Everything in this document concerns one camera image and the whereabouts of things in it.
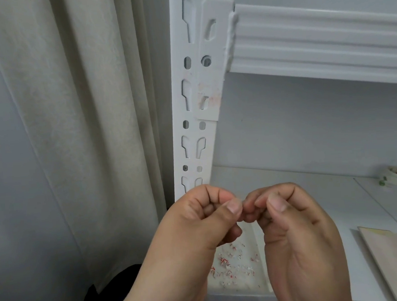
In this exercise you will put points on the person's left hand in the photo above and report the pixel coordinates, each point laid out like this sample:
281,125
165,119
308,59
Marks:
183,237

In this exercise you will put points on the beige fabric curtain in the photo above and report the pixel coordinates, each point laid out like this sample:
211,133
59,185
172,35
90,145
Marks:
93,128

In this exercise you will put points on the white paper cup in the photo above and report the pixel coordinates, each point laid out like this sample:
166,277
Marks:
390,179

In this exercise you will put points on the person's black clothing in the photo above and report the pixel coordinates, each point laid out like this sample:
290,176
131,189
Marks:
110,295

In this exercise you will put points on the white slotted metal shelf post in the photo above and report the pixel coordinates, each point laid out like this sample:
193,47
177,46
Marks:
190,122

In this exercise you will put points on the brown cardboard sheet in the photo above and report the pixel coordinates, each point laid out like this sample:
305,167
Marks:
393,257

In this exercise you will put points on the person's right thumb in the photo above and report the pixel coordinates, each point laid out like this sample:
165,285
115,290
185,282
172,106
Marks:
287,208

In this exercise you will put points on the pile of red white scraps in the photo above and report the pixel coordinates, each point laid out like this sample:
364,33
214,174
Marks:
232,264

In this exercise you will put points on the person's right hand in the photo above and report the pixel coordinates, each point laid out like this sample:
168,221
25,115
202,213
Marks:
302,249

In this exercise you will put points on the person's left thumb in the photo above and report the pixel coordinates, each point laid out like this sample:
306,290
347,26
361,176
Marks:
224,219

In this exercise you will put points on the white metal shelf beam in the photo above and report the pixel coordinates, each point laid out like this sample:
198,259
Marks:
312,37

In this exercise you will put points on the person's left forearm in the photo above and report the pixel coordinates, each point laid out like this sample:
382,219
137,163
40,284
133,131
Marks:
163,297

